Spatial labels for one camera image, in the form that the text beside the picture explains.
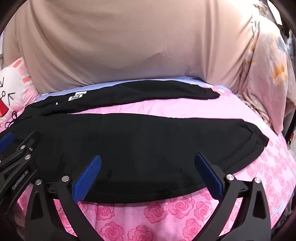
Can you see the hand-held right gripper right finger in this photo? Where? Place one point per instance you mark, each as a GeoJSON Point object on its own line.
{"type": "Point", "coordinates": [208, 176]}

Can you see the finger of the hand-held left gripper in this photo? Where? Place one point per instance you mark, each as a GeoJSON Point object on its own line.
{"type": "Point", "coordinates": [6, 139]}
{"type": "Point", "coordinates": [24, 144]}

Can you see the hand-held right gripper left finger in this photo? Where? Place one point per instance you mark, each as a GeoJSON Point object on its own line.
{"type": "Point", "coordinates": [87, 179]}

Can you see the black pants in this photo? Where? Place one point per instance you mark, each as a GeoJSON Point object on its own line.
{"type": "Point", "coordinates": [138, 139]}

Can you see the white pink cat plush pillow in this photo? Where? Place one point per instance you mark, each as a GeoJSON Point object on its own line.
{"type": "Point", "coordinates": [11, 81]}

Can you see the pink rose print bedsheet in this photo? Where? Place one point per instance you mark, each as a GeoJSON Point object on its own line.
{"type": "Point", "coordinates": [161, 215]}

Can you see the pale floral cloth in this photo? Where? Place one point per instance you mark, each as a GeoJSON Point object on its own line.
{"type": "Point", "coordinates": [266, 81]}

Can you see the beige curtain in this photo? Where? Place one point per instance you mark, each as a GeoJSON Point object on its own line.
{"type": "Point", "coordinates": [115, 34]}

